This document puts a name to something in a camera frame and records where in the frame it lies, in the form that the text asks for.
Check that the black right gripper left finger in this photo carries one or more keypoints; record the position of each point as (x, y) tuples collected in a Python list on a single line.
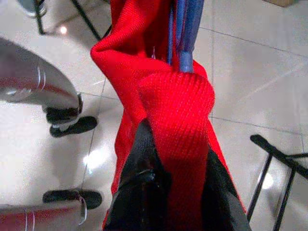
[(139, 199)]

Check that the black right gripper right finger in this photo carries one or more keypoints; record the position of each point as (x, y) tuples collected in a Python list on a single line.
[(221, 207)]

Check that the red polo shirt blue collar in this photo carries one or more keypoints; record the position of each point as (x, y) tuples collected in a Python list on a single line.
[(178, 108)]

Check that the chrome clothes rack black base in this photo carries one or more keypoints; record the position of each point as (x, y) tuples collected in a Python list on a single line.
[(276, 153)]

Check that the silver robot right leg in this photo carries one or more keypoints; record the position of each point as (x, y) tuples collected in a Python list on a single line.
[(48, 214)]

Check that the black robot left foot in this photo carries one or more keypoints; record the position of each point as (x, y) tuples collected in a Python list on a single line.
[(77, 126)]

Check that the black table frame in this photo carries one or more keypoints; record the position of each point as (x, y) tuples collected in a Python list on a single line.
[(40, 19)]

